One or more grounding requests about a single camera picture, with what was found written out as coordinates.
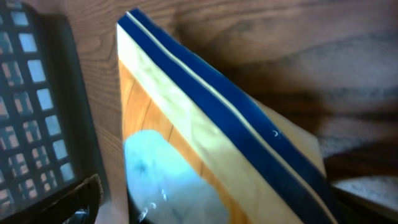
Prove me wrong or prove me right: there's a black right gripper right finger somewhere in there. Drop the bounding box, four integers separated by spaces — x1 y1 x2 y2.
333 183 397 223

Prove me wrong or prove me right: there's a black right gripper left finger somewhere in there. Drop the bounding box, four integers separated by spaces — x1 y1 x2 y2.
1 174 103 224

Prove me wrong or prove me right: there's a yellow snack bag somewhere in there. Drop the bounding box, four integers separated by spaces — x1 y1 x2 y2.
116 9 343 223

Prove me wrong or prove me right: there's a dark grey plastic basket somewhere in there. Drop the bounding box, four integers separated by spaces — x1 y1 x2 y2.
1 1 110 219

